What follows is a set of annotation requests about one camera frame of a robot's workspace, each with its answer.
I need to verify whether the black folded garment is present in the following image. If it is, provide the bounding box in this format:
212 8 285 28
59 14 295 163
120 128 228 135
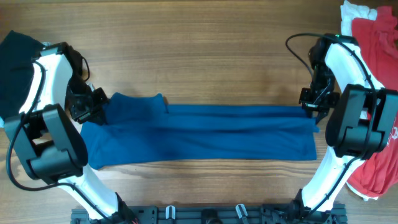
1 30 44 119

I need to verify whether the white garment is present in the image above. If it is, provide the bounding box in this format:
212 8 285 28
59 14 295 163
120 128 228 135
340 0 380 202

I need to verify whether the red t-shirt with print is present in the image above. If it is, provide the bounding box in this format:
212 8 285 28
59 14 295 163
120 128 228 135
346 6 398 198

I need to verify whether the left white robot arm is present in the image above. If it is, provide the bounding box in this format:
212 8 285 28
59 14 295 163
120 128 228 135
5 42 137 223

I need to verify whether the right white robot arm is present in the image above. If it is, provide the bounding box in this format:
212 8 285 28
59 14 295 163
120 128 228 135
286 34 397 223

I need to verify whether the blue t-shirt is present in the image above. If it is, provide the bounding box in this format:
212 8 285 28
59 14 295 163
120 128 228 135
81 93 318 169

